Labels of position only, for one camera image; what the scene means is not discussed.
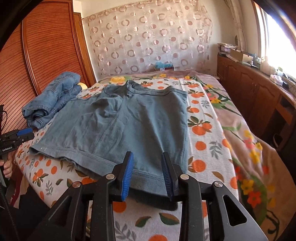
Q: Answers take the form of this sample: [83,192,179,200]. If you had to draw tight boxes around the grey-blue denim shorts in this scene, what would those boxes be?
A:
[30,80,189,196]

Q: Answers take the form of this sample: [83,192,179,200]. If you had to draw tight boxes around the person's left hand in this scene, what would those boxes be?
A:
[0,152,13,178]

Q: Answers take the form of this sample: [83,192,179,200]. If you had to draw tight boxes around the orange print white blanket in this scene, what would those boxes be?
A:
[15,77,238,240]

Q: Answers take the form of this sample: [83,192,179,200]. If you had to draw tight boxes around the folded blue jeans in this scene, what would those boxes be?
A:
[22,72,82,130]

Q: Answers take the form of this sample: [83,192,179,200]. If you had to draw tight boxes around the yellow plush toy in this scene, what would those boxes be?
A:
[77,82,88,90]

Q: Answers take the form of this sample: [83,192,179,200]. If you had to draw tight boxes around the pink floral bedspread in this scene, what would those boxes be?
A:
[99,70,295,240]

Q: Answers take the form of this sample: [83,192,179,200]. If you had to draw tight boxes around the brown louvered wooden wardrobe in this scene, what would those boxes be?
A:
[1,1,96,133]

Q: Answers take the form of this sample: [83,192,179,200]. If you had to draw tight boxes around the brown wooden side cabinet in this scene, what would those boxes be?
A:
[217,55,295,151]

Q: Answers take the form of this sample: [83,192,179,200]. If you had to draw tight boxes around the blue item on box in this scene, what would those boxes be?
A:
[154,61,174,71]

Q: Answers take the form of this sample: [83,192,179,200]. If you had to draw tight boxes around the cardboard box on cabinet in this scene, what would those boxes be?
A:
[230,49,253,63]

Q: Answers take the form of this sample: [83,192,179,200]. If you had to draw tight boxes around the sheer circle pattern curtain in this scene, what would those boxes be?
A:
[82,1,212,80]

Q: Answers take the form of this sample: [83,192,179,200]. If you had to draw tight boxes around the stack of papers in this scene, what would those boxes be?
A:
[217,43,238,53]

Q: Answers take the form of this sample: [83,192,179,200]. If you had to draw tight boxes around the white bottle by window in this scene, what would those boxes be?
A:
[260,60,276,76]

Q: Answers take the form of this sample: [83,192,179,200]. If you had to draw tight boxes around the black coiled cable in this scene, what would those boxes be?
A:
[0,182,20,241]

